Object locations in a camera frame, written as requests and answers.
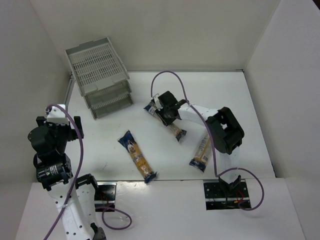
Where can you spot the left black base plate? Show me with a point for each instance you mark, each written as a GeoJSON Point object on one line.
{"type": "Point", "coordinates": [105, 195]}

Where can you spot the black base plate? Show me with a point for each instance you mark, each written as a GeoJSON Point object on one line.
{"type": "Point", "coordinates": [105, 195]}
{"type": "Point", "coordinates": [215, 198]}

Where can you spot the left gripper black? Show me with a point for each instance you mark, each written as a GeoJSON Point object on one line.
{"type": "Point", "coordinates": [77, 125]}

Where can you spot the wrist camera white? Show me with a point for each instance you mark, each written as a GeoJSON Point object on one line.
{"type": "Point", "coordinates": [156, 101]}
{"type": "Point", "coordinates": [55, 115]}

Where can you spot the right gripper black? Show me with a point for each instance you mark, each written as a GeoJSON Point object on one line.
{"type": "Point", "coordinates": [164, 114]}

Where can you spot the grey three-tier tray shelf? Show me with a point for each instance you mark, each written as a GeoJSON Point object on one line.
{"type": "Point", "coordinates": [101, 76]}

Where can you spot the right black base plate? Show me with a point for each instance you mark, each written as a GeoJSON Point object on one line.
{"type": "Point", "coordinates": [215, 198]}

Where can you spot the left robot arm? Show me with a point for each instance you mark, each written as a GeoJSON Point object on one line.
{"type": "Point", "coordinates": [72, 196]}

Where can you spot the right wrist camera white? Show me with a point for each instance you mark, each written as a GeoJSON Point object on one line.
{"type": "Point", "coordinates": [156, 101]}

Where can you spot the blue yellow spaghetti bag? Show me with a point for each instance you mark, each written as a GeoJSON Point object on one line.
{"type": "Point", "coordinates": [129, 143]}

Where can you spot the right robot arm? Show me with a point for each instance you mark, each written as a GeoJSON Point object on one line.
{"type": "Point", "coordinates": [224, 130]}

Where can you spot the pasta bag label side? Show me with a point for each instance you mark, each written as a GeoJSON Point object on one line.
{"type": "Point", "coordinates": [202, 154]}
{"type": "Point", "coordinates": [178, 132]}

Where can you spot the aluminium frame rail left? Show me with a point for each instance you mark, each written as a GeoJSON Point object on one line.
{"type": "Point", "coordinates": [53, 165]}

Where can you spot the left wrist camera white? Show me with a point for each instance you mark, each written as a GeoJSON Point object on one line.
{"type": "Point", "coordinates": [55, 115]}

